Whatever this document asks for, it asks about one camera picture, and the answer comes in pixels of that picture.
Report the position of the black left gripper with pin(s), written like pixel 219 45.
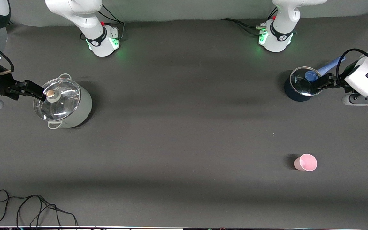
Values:
pixel 340 80

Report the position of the large glass pot lid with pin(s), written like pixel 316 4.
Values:
pixel 65 102

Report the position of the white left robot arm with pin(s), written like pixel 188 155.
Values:
pixel 283 35

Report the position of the dark blue saucepan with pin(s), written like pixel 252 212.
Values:
pixel 294 95

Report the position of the dark grey table mat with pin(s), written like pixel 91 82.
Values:
pixel 184 127

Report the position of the pink cup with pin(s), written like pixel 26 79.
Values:
pixel 305 163

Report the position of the white cooking pot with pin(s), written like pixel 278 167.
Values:
pixel 86 105

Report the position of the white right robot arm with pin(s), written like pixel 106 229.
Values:
pixel 85 19

